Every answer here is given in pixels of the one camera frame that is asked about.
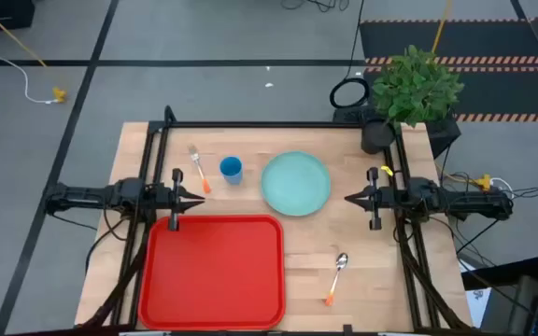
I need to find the yellow hanging cable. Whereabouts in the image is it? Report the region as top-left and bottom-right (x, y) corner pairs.
(431, 0), (455, 55)

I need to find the yellow floor cable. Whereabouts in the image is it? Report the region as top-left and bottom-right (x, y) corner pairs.
(0, 0), (64, 97)

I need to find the green leafy plant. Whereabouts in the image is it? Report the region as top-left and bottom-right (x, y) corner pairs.
(371, 44), (466, 129)

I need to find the teal round plate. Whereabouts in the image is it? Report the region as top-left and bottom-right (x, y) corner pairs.
(260, 150), (333, 217)

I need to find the blue plastic cup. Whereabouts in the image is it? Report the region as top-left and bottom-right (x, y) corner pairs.
(219, 155), (245, 186)

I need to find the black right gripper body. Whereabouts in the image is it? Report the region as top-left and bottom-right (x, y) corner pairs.
(366, 167), (409, 231)

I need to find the metal fork orange handle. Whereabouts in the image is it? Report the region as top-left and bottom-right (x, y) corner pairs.
(187, 144), (212, 195)

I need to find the white floor cable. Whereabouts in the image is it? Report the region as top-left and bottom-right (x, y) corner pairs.
(0, 0), (60, 105)

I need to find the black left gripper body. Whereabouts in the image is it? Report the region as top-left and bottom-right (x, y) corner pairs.
(149, 168), (184, 232)

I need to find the metal spoon orange handle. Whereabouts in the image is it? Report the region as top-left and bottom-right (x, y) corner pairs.
(323, 252), (349, 308)

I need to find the white paper sheet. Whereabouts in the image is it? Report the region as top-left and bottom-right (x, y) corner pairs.
(463, 287), (492, 329)

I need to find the red plastic tray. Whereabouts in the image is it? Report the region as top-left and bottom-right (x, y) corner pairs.
(137, 214), (287, 331)

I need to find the black coiled cable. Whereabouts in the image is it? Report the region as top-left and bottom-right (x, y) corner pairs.
(328, 77), (372, 110)

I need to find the black metal table frame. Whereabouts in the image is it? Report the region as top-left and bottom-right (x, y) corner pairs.
(75, 105), (474, 336)

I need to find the black mat striped edge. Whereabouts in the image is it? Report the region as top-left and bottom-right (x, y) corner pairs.
(359, 17), (538, 124)

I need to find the black loose floor cable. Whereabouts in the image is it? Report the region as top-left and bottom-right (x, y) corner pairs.
(279, 0), (351, 14)

